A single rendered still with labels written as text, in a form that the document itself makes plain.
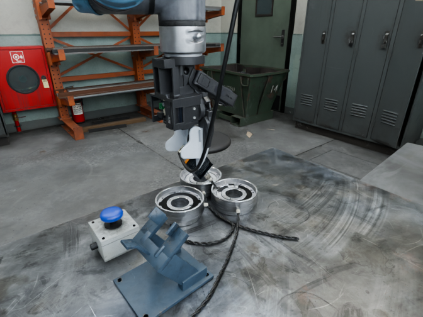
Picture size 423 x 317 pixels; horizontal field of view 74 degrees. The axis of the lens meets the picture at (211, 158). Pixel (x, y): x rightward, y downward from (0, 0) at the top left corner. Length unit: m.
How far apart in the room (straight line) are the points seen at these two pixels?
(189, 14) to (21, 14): 3.80
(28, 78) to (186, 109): 3.59
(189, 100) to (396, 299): 0.44
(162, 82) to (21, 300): 0.40
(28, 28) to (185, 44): 3.80
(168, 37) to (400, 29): 2.87
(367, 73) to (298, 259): 2.89
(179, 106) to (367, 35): 2.96
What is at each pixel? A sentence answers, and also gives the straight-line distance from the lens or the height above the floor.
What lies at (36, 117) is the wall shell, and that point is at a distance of 4.31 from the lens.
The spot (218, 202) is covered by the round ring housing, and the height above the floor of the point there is 0.83.
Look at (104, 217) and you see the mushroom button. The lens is 0.54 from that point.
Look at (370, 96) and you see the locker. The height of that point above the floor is 0.56.
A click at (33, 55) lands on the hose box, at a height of 0.90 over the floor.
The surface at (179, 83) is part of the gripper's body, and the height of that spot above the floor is 1.09.
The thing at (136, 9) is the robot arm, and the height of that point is 1.20.
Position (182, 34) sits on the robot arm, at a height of 1.16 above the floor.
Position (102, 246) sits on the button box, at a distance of 0.54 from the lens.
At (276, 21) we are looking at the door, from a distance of 4.58.
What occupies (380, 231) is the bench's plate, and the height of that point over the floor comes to 0.80.
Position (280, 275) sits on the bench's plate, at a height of 0.80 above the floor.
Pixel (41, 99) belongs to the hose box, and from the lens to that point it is 4.06.
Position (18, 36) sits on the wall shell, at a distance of 4.19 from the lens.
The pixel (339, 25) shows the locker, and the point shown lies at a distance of 3.47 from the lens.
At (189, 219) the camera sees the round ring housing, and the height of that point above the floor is 0.82.
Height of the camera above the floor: 1.17
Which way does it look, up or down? 25 degrees down
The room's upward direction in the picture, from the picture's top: straight up
